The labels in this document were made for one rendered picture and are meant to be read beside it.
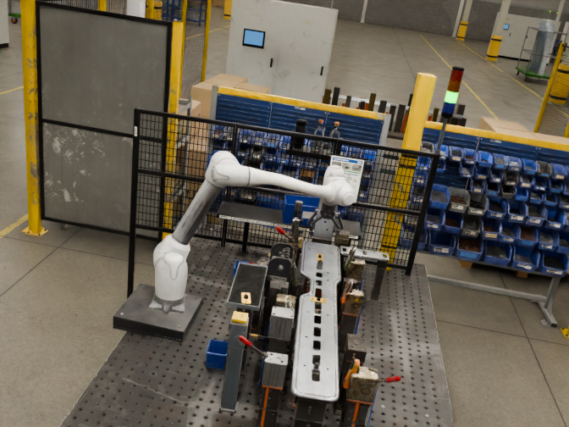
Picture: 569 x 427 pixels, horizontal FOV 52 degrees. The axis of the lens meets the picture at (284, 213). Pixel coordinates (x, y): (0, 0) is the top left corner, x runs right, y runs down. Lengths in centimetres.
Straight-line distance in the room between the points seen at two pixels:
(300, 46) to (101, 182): 498
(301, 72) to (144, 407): 737
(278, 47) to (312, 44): 53
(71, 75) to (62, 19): 43
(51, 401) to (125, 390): 111
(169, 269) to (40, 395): 122
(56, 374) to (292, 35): 670
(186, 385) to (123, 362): 33
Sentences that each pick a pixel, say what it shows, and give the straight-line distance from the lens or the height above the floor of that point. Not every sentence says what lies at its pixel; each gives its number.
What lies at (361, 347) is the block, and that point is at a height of 103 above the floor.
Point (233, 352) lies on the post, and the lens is 245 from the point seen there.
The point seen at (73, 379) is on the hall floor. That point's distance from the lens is 390.
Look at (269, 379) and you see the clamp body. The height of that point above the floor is 98.
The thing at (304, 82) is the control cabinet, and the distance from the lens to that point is 939.
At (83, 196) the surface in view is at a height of 44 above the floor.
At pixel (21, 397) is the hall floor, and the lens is 382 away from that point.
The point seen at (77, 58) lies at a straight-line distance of 500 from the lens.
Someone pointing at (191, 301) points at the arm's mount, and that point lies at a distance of 321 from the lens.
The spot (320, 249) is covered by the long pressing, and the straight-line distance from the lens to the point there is 339.
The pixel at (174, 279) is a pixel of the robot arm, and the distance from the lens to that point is 302.
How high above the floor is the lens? 245
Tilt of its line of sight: 22 degrees down
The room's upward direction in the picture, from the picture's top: 8 degrees clockwise
